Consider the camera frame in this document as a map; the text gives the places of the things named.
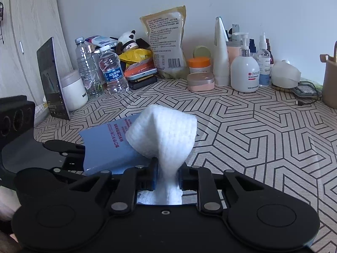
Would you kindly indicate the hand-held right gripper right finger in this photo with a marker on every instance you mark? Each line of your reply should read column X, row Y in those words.
column 181, row 180

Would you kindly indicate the white jar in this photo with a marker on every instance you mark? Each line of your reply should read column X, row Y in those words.
column 75, row 92

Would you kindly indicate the empty clear plastic bottle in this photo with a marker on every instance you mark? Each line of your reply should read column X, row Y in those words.
column 85, row 63

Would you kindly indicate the woven coaster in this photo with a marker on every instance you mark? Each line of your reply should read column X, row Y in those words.
column 276, row 88

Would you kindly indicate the geometric patterned tablecloth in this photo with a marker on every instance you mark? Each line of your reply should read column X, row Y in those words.
column 250, row 137

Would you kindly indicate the orange-lidded jar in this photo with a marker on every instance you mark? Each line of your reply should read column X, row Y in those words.
column 199, row 63

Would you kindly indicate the yellow snack packet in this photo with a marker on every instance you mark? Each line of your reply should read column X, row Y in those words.
column 134, row 55

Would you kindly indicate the silver power bank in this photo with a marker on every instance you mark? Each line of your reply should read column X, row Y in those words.
column 143, row 73

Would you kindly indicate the white and blue tube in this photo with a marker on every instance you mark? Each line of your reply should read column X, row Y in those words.
column 101, row 40

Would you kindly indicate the labelled water bottle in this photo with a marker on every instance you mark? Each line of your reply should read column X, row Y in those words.
column 113, row 73

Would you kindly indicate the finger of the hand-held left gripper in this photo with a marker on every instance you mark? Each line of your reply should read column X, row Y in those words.
column 65, row 146
column 39, row 179

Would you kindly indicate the white pump bottle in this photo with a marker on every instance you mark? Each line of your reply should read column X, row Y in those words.
column 244, row 73

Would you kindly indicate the tall white tube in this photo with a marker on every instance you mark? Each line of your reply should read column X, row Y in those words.
column 220, row 58

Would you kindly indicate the blue container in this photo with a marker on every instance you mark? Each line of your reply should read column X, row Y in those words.
column 110, row 147

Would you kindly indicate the black upright box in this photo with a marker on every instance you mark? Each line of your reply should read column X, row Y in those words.
column 51, row 79

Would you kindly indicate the orange packet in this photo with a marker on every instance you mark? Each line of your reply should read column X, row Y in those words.
column 137, row 67

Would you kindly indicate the brown bottle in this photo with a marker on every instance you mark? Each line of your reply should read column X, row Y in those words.
column 270, row 55

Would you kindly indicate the clear spray bottle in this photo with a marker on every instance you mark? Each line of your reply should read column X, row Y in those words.
column 264, row 63

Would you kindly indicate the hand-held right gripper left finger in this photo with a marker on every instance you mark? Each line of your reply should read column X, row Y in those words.
column 154, row 181

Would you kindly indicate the green round lid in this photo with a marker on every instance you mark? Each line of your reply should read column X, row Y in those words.
column 202, row 51

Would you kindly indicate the pink tin case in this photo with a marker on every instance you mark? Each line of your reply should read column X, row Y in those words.
column 200, row 81

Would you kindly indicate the white rounded box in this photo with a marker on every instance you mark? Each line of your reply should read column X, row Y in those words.
column 285, row 73

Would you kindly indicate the white cloth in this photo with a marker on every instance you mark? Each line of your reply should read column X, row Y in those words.
column 163, row 131

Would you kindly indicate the person's left forearm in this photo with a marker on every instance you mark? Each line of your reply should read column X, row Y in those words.
column 6, row 203

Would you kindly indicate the large tan snack bag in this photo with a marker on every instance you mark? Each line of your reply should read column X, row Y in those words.
column 165, row 39

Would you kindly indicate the grey flat device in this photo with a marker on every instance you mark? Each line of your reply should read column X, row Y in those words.
column 305, row 90

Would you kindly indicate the panda plush toy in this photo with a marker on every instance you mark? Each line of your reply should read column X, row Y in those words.
column 127, row 40

